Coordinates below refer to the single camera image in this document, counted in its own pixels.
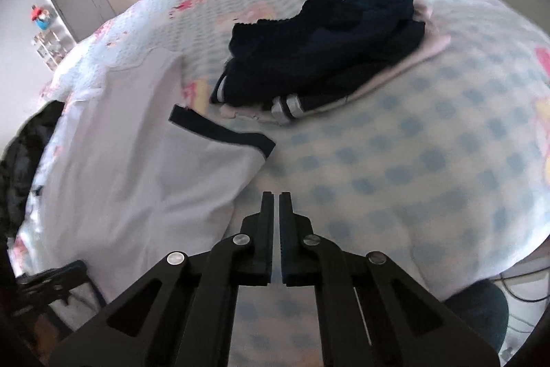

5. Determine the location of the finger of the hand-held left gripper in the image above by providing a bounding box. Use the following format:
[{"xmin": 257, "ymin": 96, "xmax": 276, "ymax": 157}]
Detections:
[{"xmin": 15, "ymin": 259, "xmax": 107, "ymax": 310}]

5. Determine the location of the small white shelf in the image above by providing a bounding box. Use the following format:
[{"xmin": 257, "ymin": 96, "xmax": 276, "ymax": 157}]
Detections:
[{"xmin": 31, "ymin": 31, "xmax": 72, "ymax": 71}]

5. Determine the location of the black jacket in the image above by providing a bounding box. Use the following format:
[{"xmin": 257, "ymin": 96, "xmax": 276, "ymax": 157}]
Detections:
[{"xmin": 0, "ymin": 100, "xmax": 65, "ymax": 239}]

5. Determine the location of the pale pink folded cloth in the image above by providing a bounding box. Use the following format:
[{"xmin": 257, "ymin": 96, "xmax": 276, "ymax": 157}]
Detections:
[{"xmin": 221, "ymin": 0, "xmax": 452, "ymax": 122}]

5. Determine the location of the black floor cable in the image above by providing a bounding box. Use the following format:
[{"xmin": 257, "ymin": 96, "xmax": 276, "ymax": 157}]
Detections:
[{"xmin": 500, "ymin": 272, "xmax": 550, "ymax": 304}]

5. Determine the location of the dark navy clothes pile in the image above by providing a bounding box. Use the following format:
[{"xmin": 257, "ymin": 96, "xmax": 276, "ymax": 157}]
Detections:
[{"xmin": 210, "ymin": 0, "xmax": 426, "ymax": 125}]

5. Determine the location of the white shirt with dark collar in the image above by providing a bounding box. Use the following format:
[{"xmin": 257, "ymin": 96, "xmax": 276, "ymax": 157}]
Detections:
[{"xmin": 32, "ymin": 46, "xmax": 276, "ymax": 307}]

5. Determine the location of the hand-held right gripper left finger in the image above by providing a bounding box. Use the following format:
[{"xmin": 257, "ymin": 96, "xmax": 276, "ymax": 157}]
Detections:
[{"xmin": 48, "ymin": 192, "xmax": 274, "ymax": 367}]

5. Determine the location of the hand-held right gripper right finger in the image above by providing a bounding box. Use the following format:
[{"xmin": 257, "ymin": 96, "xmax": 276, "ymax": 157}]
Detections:
[{"xmin": 280, "ymin": 192, "xmax": 501, "ymax": 367}]

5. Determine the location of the dark round stool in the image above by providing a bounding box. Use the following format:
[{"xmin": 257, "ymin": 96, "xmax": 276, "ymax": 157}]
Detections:
[{"xmin": 444, "ymin": 280, "xmax": 510, "ymax": 355}]

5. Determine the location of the checked cartoon print blanket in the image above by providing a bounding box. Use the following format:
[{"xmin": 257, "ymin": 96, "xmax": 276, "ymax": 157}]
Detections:
[{"xmin": 9, "ymin": 0, "xmax": 550, "ymax": 367}]

